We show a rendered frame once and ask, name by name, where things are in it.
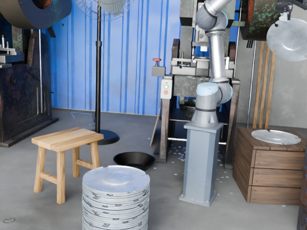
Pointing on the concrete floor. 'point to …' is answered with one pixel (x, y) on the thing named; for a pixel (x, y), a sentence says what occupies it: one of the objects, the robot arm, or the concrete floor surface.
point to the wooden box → (268, 168)
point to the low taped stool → (54, 138)
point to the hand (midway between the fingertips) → (289, 21)
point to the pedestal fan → (108, 137)
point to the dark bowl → (134, 160)
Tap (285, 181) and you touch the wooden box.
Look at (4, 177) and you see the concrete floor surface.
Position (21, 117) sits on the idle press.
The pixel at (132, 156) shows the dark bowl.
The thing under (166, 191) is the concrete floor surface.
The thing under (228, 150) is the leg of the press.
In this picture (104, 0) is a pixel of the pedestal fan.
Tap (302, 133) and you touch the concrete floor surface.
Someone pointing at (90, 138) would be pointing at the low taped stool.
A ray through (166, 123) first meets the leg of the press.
